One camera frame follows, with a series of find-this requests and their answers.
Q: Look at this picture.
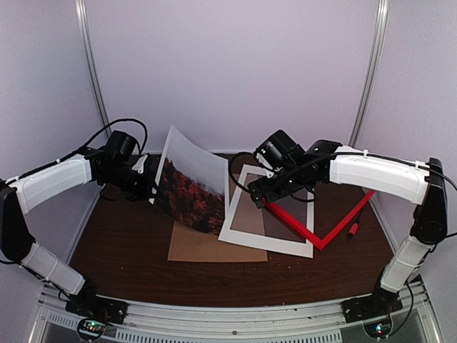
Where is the aluminium front rail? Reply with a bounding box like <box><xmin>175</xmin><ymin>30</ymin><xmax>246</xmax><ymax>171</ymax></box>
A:
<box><xmin>25</xmin><ymin>281</ymin><xmax>444</xmax><ymax>342</ymax></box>

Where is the red picture frame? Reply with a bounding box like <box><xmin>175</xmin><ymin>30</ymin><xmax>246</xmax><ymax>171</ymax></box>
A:
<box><xmin>263</xmin><ymin>190</ymin><xmax>376</xmax><ymax>251</ymax></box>

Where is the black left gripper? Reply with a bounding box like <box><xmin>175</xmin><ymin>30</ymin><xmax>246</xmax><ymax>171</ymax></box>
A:
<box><xmin>101</xmin><ymin>162</ymin><xmax>164</xmax><ymax>202</ymax></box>

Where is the aluminium corner post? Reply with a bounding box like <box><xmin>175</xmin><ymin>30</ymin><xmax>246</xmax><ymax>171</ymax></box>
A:
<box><xmin>348</xmin><ymin>0</ymin><xmax>389</xmax><ymax>147</ymax></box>
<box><xmin>74</xmin><ymin>0</ymin><xmax>111</xmax><ymax>140</ymax></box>

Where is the right aluminium corner post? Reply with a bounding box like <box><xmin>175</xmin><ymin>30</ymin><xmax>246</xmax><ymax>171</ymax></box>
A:
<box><xmin>348</xmin><ymin>0</ymin><xmax>389</xmax><ymax>147</ymax></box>

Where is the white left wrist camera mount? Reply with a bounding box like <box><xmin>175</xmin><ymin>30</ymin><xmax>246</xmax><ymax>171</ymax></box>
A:
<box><xmin>131</xmin><ymin>154</ymin><xmax>150</xmax><ymax>174</ymax></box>

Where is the left controller board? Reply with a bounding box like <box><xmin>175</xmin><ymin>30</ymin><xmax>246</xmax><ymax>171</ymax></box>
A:
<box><xmin>76</xmin><ymin>318</ymin><xmax>106</xmax><ymax>341</ymax></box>

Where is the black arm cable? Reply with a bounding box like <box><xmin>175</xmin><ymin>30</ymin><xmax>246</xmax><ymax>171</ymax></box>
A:
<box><xmin>6</xmin><ymin>118</ymin><xmax>149</xmax><ymax>187</ymax></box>
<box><xmin>228</xmin><ymin>151</ymin><xmax>457</xmax><ymax>237</ymax></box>

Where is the clear frame glass pane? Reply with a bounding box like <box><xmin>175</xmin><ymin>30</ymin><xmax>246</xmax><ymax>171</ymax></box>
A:
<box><xmin>261</xmin><ymin>197</ymin><xmax>308</xmax><ymax>243</ymax></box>

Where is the right controller board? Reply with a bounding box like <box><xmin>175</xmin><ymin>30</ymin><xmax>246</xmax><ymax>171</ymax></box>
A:
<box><xmin>363</xmin><ymin>319</ymin><xmax>393</xmax><ymax>340</ymax></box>

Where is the brown frame backing board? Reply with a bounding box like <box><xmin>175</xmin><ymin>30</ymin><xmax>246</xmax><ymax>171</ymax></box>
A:
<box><xmin>167</xmin><ymin>222</ymin><xmax>268</xmax><ymax>263</ymax></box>

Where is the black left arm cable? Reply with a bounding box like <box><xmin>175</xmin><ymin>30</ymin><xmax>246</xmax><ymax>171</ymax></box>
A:
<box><xmin>6</xmin><ymin>118</ymin><xmax>149</xmax><ymax>187</ymax></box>

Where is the left aluminium corner post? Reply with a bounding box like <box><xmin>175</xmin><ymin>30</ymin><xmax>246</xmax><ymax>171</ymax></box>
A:
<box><xmin>74</xmin><ymin>0</ymin><xmax>111</xmax><ymax>140</ymax></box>

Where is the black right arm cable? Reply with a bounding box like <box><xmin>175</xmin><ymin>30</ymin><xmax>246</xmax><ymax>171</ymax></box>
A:
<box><xmin>228</xmin><ymin>151</ymin><xmax>457</xmax><ymax>237</ymax></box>

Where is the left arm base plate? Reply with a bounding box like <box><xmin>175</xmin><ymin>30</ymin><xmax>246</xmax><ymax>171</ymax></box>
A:
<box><xmin>65</xmin><ymin>297</ymin><xmax>128</xmax><ymax>324</ymax></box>

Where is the controller board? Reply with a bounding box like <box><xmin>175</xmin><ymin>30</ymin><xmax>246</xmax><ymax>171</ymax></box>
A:
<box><xmin>76</xmin><ymin>318</ymin><xmax>106</xmax><ymax>341</ymax></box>
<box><xmin>363</xmin><ymin>319</ymin><xmax>393</xmax><ymax>340</ymax></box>

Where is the red handled screwdriver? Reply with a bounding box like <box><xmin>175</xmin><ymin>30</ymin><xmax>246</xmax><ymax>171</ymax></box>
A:
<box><xmin>348</xmin><ymin>212</ymin><xmax>362</xmax><ymax>237</ymax></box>

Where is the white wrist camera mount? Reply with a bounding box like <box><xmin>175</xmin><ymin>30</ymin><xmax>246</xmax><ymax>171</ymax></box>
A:
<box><xmin>255</xmin><ymin>152</ymin><xmax>276</xmax><ymax>179</ymax></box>
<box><xmin>131</xmin><ymin>154</ymin><xmax>150</xmax><ymax>174</ymax></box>

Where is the white mat board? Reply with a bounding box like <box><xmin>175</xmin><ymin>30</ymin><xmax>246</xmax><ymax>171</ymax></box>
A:
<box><xmin>219</xmin><ymin>164</ymin><xmax>315</xmax><ymax>259</ymax></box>

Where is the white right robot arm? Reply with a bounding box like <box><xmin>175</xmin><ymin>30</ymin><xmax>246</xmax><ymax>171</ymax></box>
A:
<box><xmin>248</xmin><ymin>129</ymin><xmax>448</xmax><ymax>316</ymax></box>

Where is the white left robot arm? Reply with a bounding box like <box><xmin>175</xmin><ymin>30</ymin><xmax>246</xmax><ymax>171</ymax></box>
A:
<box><xmin>1</xmin><ymin>131</ymin><xmax>158</xmax><ymax>317</ymax></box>

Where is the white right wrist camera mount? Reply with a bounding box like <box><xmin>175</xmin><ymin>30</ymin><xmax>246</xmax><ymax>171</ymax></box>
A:
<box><xmin>255</xmin><ymin>152</ymin><xmax>276</xmax><ymax>179</ymax></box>

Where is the photo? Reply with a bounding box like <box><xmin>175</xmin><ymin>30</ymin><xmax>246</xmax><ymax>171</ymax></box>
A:
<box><xmin>150</xmin><ymin>126</ymin><xmax>229</xmax><ymax>236</ymax></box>

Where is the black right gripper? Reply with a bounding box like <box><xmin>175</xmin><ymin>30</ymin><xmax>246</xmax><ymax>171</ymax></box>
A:
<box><xmin>249</xmin><ymin>164</ymin><xmax>304</xmax><ymax>208</ymax></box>

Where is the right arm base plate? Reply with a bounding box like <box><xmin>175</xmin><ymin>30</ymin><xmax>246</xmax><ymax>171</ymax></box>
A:
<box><xmin>341</xmin><ymin>295</ymin><xmax>403</xmax><ymax>323</ymax></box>

